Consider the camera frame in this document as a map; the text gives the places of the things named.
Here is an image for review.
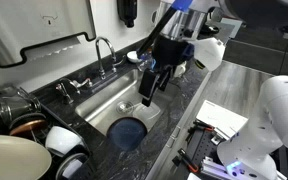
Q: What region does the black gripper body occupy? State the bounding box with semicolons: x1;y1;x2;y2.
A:
152;36;194;69

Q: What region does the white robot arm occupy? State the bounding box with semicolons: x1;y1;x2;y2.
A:
137;0;288;180

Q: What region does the stainless steel sink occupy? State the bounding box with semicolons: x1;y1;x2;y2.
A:
75;69;179;137

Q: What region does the sink drain strainer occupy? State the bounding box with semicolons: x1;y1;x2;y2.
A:
116;101;134;114

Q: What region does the small white bowl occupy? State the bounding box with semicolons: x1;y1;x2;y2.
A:
127;51;141;63

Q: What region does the clear plastic lid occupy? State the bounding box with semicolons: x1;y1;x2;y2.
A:
133;102;161;121

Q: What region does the chrome gooseneck faucet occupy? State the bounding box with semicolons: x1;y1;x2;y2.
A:
91;36;128;91

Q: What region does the black soap dispenser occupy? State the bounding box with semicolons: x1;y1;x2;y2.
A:
117;0;137;28

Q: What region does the dark blue plate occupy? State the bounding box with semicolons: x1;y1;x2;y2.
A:
106;117;147;151

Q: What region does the black orange tool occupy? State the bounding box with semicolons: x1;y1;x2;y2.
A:
178;149;199;173
193;121;214;132

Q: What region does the white box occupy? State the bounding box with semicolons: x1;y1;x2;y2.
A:
196;100;248;140

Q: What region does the chrome side sprayer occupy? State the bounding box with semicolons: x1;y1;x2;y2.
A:
55;77;93;105

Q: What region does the black dish rack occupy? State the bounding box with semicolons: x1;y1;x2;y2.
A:
35;106;95;180

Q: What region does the copper bottom pan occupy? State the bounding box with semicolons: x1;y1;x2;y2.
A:
10;113;48;137

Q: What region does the glass jar in rack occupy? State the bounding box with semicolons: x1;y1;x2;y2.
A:
0;84;41;127

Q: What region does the paper towel dispenser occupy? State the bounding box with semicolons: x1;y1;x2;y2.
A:
0;0;96;68

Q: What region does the cream large plate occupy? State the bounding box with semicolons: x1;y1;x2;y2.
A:
0;135;52;180

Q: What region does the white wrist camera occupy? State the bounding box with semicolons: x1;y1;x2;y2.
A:
190;37;226;71

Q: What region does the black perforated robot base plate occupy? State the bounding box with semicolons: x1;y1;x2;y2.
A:
172;126;231;180

